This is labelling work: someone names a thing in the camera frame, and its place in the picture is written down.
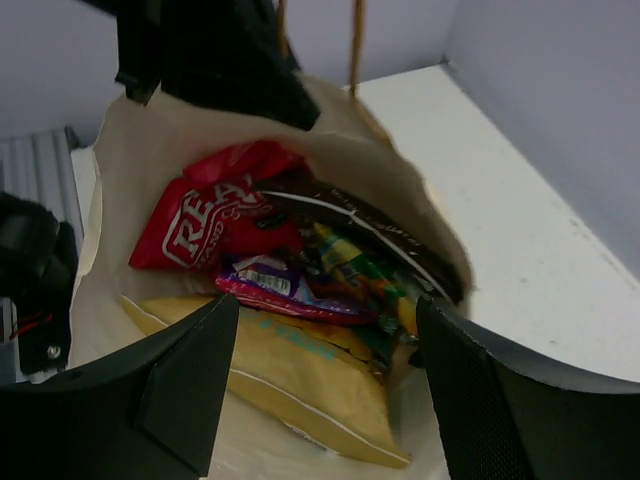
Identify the red R snack packet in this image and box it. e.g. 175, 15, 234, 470
129, 140, 308, 273

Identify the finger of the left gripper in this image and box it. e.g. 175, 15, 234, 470
113, 1, 320, 131

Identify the yellow chips bag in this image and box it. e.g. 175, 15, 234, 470
119, 294, 414, 470

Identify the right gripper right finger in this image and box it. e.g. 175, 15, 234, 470
417, 296, 639, 479

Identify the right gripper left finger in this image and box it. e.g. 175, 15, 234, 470
1, 295, 239, 479

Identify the green snack packet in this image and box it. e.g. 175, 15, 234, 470
299, 220, 425, 344

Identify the purple Fox's candy bag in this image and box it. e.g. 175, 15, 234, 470
215, 255, 377, 326

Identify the brown paper bag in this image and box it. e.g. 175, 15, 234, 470
72, 77, 472, 479

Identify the dark brown snack bag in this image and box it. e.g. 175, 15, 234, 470
254, 171, 464, 304

